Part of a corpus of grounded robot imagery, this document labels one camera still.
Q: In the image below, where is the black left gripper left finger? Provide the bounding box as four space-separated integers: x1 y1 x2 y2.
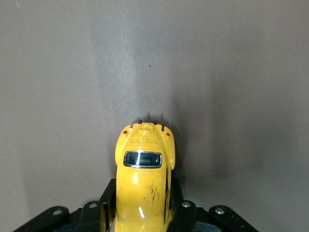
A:
14 178 117 232

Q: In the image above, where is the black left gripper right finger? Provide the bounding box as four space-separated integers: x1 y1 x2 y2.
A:
168 178 259 232

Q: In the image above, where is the yellow beetle toy car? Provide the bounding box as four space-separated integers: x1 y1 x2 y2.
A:
113 118 176 232

